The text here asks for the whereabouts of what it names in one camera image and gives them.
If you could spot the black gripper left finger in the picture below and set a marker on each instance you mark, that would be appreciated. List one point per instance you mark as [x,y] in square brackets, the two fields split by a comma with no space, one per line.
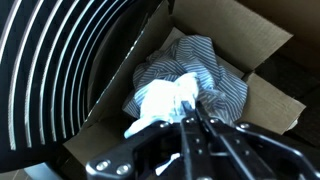
[126,156]

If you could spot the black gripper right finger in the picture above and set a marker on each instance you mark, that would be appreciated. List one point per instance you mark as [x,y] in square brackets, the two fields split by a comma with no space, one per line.
[226,143]

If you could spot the plain white cloth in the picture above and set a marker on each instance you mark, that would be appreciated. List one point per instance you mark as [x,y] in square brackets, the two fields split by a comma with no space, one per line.
[160,96]

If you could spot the blue striped shirt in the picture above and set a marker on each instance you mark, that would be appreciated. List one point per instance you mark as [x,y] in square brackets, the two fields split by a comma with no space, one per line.
[200,56]

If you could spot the open cardboard box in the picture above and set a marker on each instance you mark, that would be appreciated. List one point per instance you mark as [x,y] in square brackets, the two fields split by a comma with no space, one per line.
[213,26]

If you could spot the black slatted office chair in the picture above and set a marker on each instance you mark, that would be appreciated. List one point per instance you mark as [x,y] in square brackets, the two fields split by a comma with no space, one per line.
[50,66]

